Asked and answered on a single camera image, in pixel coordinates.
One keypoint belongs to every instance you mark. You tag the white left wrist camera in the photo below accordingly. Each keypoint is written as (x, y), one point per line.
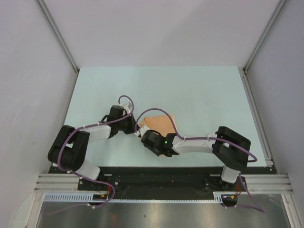
(128, 107)

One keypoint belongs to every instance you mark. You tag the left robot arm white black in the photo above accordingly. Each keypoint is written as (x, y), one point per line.
(68, 150)

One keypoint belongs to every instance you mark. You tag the aluminium frame post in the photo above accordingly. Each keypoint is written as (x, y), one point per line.
(57, 34)
(265, 33)

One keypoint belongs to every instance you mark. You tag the right aluminium frame post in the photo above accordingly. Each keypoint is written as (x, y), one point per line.
(265, 33)

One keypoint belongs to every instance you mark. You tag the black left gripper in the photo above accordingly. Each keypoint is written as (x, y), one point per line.
(132, 128)

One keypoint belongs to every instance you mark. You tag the orange cloth napkin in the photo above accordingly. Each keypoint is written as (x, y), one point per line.
(161, 124)

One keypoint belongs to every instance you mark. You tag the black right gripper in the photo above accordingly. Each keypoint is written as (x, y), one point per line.
(157, 153)

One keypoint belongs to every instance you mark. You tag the aluminium side rail extrusion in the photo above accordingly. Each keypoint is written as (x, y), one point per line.
(257, 119)

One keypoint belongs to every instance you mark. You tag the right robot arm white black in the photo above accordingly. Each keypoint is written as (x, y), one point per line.
(227, 145)

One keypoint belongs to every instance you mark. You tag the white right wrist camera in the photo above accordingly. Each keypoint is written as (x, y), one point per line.
(142, 130)

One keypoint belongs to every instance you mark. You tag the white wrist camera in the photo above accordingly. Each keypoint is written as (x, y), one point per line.
(128, 107)
(142, 130)

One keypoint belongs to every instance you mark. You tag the front aluminium cross rail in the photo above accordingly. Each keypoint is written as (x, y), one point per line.
(56, 183)

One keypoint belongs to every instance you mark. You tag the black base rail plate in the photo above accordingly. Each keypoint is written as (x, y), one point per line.
(166, 183)

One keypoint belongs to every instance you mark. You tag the left aluminium frame post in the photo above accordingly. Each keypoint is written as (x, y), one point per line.
(57, 34)

